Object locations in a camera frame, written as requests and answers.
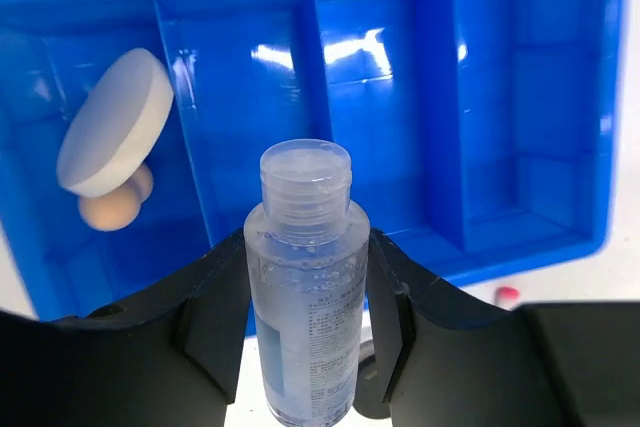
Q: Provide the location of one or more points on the blue divided plastic tray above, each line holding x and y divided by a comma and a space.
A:
481, 132

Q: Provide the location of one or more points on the white round powder puff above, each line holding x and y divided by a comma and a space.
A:
116, 127

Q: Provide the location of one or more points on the orange makeup sponge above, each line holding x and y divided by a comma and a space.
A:
118, 208

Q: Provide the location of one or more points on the pink small brush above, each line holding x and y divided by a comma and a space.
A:
506, 295

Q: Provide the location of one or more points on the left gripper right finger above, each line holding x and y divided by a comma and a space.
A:
446, 358

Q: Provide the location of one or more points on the black round jar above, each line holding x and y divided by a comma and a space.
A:
368, 395

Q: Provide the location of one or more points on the clear bottle clear cap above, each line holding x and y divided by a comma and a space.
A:
307, 251

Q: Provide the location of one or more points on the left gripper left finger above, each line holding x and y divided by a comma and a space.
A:
168, 355

